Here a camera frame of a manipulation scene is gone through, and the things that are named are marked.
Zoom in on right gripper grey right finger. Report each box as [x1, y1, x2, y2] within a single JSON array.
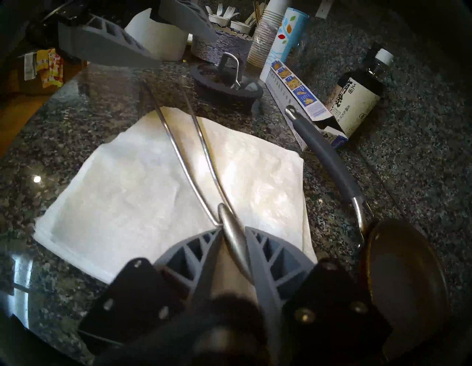
[[244, 226, 317, 364]]

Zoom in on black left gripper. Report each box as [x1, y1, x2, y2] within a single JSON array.
[[26, 0, 218, 70]]

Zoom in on yellow orange patterned cloth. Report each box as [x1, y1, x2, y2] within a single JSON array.
[[24, 48, 64, 89]]

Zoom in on white cup plastic forks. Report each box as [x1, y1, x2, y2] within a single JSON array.
[[206, 3, 236, 27]]

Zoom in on steel wire holder arm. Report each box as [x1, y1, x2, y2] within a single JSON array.
[[140, 81, 255, 284]]

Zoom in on white wall outlet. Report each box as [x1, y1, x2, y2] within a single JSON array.
[[315, 0, 334, 19]]

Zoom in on white paper cup stack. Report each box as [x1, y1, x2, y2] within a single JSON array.
[[246, 0, 290, 69]]

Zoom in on blue patterned paper bowls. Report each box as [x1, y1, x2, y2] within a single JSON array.
[[192, 31, 255, 67]]

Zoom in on black round disc grey handle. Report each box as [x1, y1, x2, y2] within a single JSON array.
[[190, 52, 264, 111]]

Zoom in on white napkin stack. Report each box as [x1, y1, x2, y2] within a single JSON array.
[[33, 107, 317, 284]]

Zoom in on white paper towel roll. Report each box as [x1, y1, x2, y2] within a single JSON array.
[[124, 7, 190, 61]]

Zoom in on white holder wooden sticks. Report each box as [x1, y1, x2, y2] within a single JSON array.
[[230, 0, 266, 34]]

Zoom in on blue white foil box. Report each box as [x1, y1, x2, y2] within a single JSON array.
[[265, 61, 349, 152]]

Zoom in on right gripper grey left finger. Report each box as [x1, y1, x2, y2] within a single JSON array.
[[154, 227, 225, 307]]

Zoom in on leaf print cylinder container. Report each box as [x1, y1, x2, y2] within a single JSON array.
[[260, 7, 310, 83]]

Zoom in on soy sauce bottle white cap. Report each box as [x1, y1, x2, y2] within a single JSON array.
[[326, 48, 395, 139]]

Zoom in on dark frying pan grey handle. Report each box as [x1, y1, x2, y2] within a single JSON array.
[[284, 104, 452, 364]]

